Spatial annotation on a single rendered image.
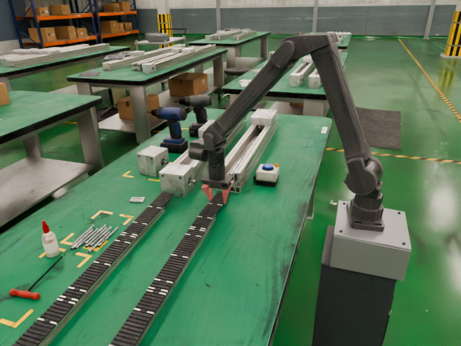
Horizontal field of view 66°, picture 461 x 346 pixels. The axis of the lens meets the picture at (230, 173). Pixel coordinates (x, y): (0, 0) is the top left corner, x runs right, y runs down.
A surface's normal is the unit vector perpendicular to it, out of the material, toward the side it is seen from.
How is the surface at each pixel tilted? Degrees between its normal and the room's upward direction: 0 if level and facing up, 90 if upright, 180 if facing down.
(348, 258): 90
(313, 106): 90
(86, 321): 0
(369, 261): 90
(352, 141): 83
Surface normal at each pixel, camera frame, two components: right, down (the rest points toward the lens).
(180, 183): -0.29, 0.42
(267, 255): -0.02, -0.90
